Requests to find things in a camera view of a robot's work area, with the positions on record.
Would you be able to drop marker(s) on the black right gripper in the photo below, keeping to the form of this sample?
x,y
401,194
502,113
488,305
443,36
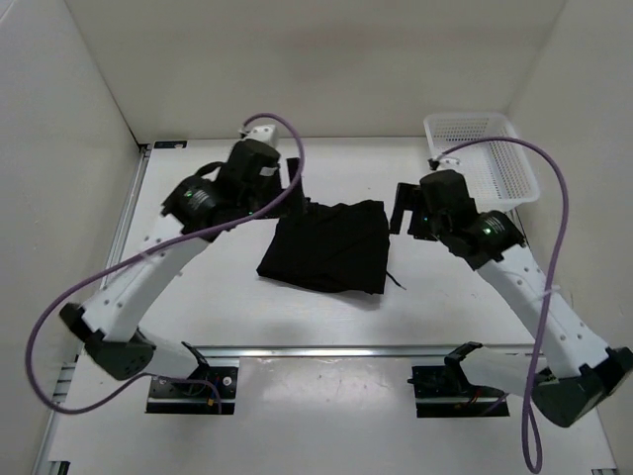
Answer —
x,y
408,198

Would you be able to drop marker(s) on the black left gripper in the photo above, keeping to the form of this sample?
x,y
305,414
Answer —
x,y
297,201

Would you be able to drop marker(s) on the black trousers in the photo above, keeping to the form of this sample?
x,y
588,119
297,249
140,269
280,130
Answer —
x,y
331,249

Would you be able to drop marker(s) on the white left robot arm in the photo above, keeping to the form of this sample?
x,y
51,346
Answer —
x,y
217,193

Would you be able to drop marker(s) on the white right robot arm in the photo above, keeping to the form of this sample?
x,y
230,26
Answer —
x,y
580,368

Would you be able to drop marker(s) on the white perforated plastic basket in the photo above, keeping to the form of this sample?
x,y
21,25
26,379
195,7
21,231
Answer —
x,y
498,174

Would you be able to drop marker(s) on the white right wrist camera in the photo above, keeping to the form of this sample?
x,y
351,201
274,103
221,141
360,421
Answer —
x,y
443,161

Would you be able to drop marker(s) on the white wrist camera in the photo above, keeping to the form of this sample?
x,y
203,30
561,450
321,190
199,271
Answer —
x,y
267,134
443,161

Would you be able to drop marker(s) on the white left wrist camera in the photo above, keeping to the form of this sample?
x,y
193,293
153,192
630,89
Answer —
x,y
267,134

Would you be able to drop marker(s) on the aluminium front rail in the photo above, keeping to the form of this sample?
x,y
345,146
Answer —
x,y
325,351

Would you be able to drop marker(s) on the aluminium rail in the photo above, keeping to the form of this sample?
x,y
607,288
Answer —
x,y
123,225
519,227
325,351

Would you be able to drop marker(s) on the aluminium left side rail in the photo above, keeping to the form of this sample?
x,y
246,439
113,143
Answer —
x,y
123,225

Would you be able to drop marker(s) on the aluminium right side rail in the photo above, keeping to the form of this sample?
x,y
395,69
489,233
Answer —
x,y
519,227

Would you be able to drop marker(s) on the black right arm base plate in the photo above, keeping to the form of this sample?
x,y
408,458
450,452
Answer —
x,y
436,398

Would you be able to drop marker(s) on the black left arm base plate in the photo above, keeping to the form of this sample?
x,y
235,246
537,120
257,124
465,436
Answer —
x,y
166,398

